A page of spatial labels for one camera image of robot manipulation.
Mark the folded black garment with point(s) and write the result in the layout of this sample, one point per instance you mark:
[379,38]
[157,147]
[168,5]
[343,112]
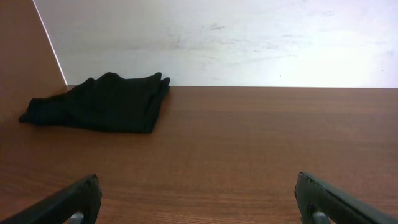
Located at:
[110,104]

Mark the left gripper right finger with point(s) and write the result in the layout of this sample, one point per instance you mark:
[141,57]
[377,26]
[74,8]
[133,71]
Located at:
[320,202]

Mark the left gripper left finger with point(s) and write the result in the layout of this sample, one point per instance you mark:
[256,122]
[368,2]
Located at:
[82,196]

